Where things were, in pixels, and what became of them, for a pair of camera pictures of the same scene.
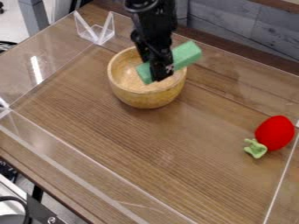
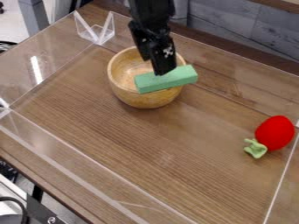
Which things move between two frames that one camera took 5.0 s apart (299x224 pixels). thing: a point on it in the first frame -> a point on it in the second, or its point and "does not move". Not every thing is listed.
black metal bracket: [40, 214] does not move
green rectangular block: [183, 54] -> [148, 82]
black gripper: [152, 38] does not move
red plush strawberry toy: [274, 134] does not move
